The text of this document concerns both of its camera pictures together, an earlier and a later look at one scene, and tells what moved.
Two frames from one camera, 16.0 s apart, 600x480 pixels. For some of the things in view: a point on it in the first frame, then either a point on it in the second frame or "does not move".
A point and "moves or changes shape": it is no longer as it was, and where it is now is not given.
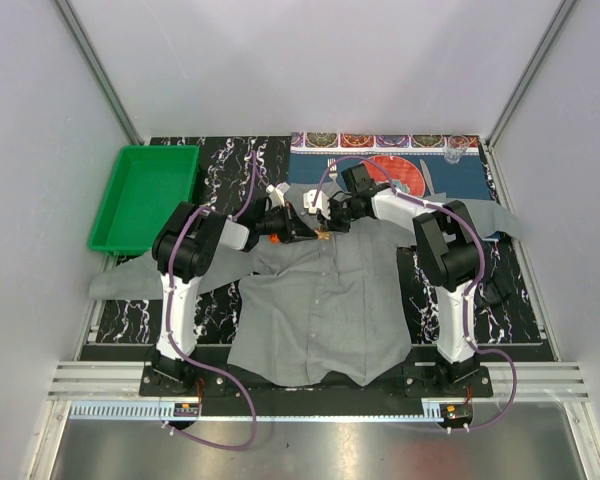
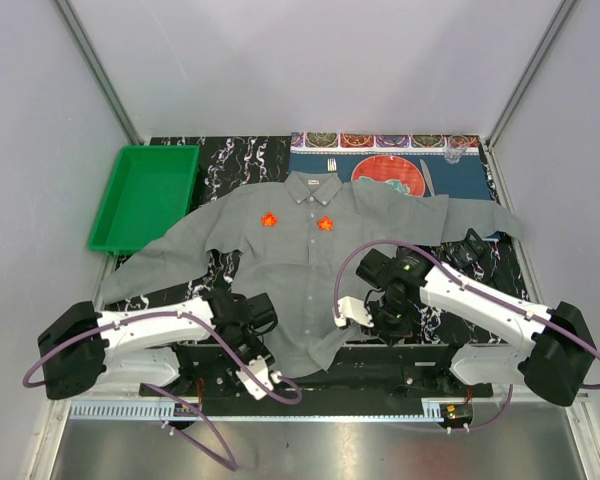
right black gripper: x=332 y=225 -> x=392 y=335
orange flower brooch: x=274 y=238 moves or changes shape
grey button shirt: x=335 y=308 moves or changes shape
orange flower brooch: x=321 y=235 moves or changes shape
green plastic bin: x=146 y=186 does not move
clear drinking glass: x=457 y=147 does not move
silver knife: x=428 y=176 does not move
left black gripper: x=294 y=226 -> x=259 y=350
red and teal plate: x=404 y=175 does not move
